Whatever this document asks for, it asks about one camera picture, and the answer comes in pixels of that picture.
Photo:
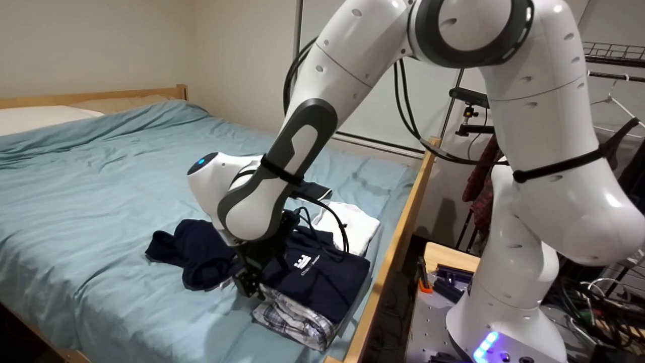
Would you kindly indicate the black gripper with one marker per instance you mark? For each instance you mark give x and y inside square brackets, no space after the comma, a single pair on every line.
[254,257]

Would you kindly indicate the navy blue printed shirt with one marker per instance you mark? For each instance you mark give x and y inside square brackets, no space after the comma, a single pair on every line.
[316,274]

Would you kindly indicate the plaid checked shirt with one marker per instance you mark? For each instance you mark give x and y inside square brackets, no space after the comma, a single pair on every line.
[292,319]

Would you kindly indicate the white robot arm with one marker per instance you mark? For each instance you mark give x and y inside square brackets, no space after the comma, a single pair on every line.
[553,189]

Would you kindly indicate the white folded shirt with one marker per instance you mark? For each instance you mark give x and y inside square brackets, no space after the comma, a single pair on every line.
[351,226]

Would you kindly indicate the light blue bed sheet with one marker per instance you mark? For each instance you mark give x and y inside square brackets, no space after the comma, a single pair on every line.
[79,203]

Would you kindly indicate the small wooden side table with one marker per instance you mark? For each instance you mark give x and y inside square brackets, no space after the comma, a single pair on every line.
[449,263]

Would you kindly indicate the white window blind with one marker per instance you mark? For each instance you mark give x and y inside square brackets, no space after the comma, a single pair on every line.
[351,55]

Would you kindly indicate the metal clothes rack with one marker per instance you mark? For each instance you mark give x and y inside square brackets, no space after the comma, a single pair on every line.
[617,74]

